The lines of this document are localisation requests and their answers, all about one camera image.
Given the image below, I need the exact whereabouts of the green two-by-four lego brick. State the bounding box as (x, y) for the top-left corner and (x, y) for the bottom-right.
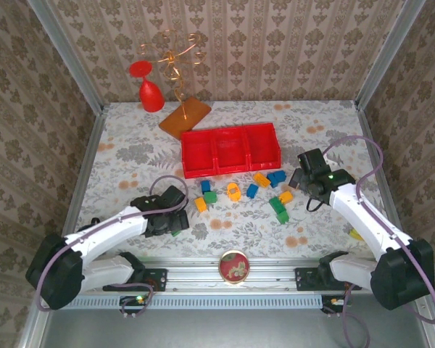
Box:
(268, 197), (286, 215)

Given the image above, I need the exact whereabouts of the red three-compartment tray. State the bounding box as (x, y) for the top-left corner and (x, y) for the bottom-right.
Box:
(180, 122), (282, 180)

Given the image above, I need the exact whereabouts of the round tin red floral lid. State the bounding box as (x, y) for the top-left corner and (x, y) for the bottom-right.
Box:
(217, 249), (251, 286)

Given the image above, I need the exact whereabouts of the small black electronics board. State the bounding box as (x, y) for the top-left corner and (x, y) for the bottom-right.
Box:
(120, 295), (148, 306)
(321, 295), (349, 315)

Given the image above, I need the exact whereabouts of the grey metal base panel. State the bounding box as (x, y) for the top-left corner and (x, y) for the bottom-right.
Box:
(20, 307), (435, 348)

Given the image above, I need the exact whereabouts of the red plastic wine glass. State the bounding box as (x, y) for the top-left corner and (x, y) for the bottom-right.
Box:
(128, 59), (165, 113)

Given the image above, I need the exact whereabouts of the thin black cable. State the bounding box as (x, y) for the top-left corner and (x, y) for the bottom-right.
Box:
(306, 195), (331, 215)

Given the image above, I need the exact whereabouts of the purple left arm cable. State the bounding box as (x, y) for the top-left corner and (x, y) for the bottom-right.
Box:
(35, 175), (189, 312)

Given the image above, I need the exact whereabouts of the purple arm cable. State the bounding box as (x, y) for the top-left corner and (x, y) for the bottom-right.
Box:
(35, 175), (189, 312)
(322, 135), (435, 324)

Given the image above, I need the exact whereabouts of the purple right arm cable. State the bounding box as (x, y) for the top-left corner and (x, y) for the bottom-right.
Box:
(322, 135), (435, 324)

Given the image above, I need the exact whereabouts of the aluminium side rail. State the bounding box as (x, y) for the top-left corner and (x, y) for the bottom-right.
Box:
(59, 110), (109, 236)
(355, 104), (414, 240)

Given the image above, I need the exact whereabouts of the aluminium mounting rail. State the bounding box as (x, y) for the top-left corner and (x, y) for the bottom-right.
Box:
(57, 257), (432, 293)

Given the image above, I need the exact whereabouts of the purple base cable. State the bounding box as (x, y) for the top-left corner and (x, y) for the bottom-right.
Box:
(120, 282), (155, 320)
(339, 284), (371, 348)

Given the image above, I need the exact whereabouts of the grey slotted cable duct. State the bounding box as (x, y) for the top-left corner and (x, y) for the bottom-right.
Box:
(63, 291), (323, 311)

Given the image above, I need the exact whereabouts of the gold wire stand orange base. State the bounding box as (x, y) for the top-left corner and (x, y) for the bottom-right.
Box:
(136, 30), (212, 141)

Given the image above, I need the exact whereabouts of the aluminium frame post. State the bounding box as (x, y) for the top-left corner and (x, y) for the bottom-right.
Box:
(355, 0), (427, 108)
(28, 0), (104, 114)

